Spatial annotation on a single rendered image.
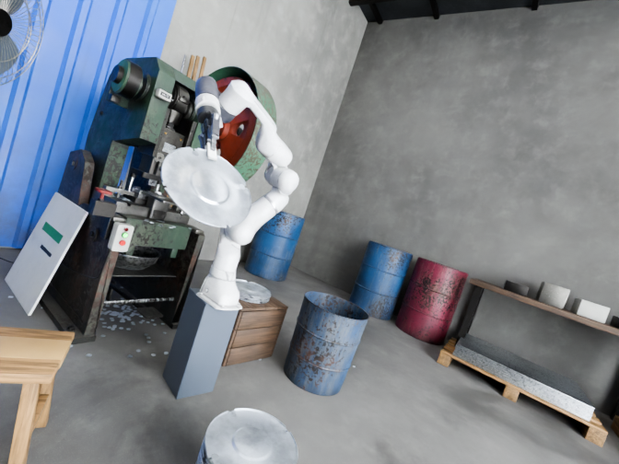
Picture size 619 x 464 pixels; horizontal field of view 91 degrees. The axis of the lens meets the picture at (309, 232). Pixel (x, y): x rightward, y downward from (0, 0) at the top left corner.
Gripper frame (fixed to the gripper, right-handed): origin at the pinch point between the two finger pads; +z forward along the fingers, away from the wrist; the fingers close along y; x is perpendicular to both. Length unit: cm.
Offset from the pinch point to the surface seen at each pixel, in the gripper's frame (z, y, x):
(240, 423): 78, -36, 24
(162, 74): -87, -35, -5
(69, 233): -29, -115, -24
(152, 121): -70, -54, -3
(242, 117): -95, -41, 48
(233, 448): 84, -30, 18
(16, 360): 51, -50, -34
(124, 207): -33, -86, -5
